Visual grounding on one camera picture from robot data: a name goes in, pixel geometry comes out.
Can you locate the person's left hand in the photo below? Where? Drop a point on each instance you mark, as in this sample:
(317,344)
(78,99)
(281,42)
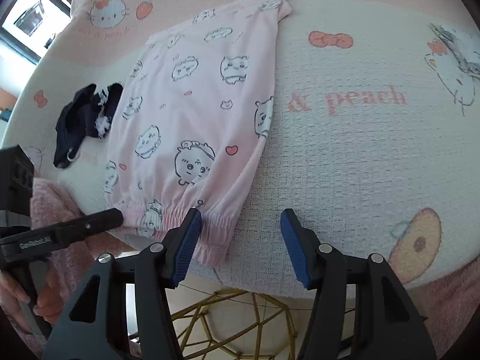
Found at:
(47,296)

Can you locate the white printed folded garment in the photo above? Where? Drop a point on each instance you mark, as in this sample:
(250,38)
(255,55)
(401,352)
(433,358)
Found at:
(463,54)

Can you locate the pink cream cat printed blanket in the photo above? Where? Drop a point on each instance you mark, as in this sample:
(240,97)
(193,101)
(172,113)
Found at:
(356,157)

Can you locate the black window frame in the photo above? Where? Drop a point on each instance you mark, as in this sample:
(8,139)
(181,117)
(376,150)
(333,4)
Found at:
(18,45)

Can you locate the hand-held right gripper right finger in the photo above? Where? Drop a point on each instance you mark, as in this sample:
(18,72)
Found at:
(296,248)

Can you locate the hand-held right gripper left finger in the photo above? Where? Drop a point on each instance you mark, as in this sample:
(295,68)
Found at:
(185,248)

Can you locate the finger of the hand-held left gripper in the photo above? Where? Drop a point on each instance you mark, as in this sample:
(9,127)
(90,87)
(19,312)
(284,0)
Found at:
(93,223)

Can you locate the navy garment with white trim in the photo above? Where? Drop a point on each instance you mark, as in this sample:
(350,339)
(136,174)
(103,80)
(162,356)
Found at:
(82,120)

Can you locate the person's pink fluffy robe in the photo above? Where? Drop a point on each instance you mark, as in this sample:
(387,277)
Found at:
(56,210)

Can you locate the pink printed pants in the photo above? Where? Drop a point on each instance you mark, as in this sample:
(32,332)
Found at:
(187,101)

